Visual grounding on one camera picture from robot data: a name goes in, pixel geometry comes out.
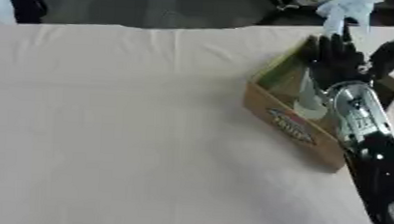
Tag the person's hand in pale glove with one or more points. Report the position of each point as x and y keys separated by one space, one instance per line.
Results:
x=347 y=9

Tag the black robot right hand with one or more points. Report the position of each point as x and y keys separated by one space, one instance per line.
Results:
x=337 y=61

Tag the silver and black robot right arm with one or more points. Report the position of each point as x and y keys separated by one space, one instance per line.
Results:
x=368 y=132

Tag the tan cardboard box green inside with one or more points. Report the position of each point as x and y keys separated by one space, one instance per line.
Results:
x=287 y=122

